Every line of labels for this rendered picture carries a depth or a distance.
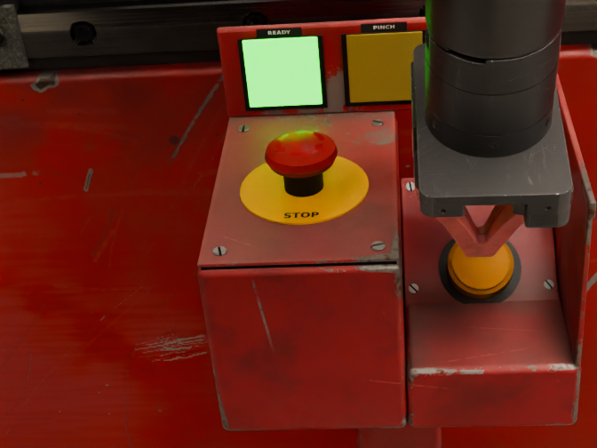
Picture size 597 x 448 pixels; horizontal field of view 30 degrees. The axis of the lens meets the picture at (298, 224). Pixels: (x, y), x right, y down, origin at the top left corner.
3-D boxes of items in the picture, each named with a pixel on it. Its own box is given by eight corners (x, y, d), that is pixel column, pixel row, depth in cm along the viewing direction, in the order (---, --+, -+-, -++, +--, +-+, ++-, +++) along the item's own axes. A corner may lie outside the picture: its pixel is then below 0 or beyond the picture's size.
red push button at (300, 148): (266, 218, 61) (260, 162, 59) (272, 179, 64) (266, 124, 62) (339, 215, 61) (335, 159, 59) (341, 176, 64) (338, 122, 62)
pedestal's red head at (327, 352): (222, 434, 64) (177, 166, 54) (248, 267, 77) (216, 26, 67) (577, 428, 62) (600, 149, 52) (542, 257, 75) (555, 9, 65)
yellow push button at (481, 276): (448, 305, 66) (449, 294, 64) (445, 244, 67) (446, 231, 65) (513, 303, 65) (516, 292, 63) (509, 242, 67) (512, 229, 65)
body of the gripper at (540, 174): (545, 68, 55) (559, -60, 50) (569, 222, 49) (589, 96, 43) (413, 72, 56) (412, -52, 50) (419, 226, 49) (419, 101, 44)
